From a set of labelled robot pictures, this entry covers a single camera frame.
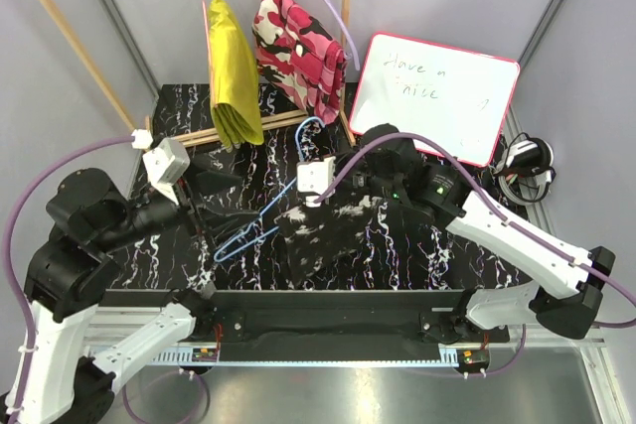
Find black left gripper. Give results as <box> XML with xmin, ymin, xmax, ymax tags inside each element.
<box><xmin>99</xmin><ymin>154</ymin><xmax>263</xmax><ymax>248</ymax></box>

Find black white patterned trousers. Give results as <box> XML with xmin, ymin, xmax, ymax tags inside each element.
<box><xmin>275</xmin><ymin>193</ymin><xmax>395</xmax><ymax>289</ymax></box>

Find blue wire hanger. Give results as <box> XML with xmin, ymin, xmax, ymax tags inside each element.
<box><xmin>213</xmin><ymin>116</ymin><xmax>326</xmax><ymax>263</ymax></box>

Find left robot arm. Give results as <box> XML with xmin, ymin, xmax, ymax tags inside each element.
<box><xmin>1</xmin><ymin>159</ymin><xmax>254</xmax><ymax>423</ymax></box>

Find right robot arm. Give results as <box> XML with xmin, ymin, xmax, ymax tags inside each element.
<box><xmin>320</xmin><ymin>131</ymin><xmax>615</xmax><ymax>342</ymax></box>

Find pink camouflage trousers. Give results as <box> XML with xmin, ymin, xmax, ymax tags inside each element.
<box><xmin>252</xmin><ymin>0</ymin><xmax>347</xmax><ymax>124</ymax></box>

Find yellow-green folded garment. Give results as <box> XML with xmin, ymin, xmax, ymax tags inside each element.
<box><xmin>207</xmin><ymin>0</ymin><xmax>264</xmax><ymax>149</ymax></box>

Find pink framed whiteboard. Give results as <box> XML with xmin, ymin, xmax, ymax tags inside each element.
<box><xmin>349</xmin><ymin>33</ymin><xmax>521</xmax><ymax>167</ymax></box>

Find black headphones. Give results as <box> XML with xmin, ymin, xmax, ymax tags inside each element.
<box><xmin>493</xmin><ymin>132</ymin><xmax>557</xmax><ymax>206</ymax></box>

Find wooden clothes rack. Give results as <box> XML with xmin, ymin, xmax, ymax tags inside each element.
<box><xmin>10</xmin><ymin>0</ymin><xmax>357</xmax><ymax>150</ymax></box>

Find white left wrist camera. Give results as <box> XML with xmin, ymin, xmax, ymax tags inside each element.
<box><xmin>131</xmin><ymin>129</ymin><xmax>190</xmax><ymax>205</ymax></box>

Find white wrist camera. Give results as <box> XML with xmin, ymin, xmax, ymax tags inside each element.
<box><xmin>296</xmin><ymin>156</ymin><xmax>336</xmax><ymax>208</ymax></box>
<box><xmin>131</xmin><ymin>129</ymin><xmax>190</xmax><ymax>205</ymax></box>

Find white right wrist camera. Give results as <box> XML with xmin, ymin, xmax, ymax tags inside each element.
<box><xmin>296</xmin><ymin>156</ymin><xmax>336</xmax><ymax>208</ymax></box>

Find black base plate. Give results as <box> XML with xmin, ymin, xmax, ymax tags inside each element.
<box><xmin>156</xmin><ymin>289</ymin><xmax>511</xmax><ymax>363</ymax></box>

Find aluminium rail frame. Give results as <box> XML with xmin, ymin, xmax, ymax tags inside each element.
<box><xmin>47</xmin><ymin>304</ymin><xmax>622</xmax><ymax>424</ymax></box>

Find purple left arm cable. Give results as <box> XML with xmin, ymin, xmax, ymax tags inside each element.
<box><xmin>2</xmin><ymin>135</ymin><xmax>210</xmax><ymax>423</ymax></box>

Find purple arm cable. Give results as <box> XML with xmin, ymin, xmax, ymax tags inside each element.
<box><xmin>305</xmin><ymin>131</ymin><xmax>636</xmax><ymax>379</ymax></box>
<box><xmin>2</xmin><ymin>135</ymin><xmax>210</xmax><ymax>423</ymax></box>

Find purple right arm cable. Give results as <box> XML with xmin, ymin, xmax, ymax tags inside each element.
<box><xmin>305</xmin><ymin>131</ymin><xmax>636</xmax><ymax>379</ymax></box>

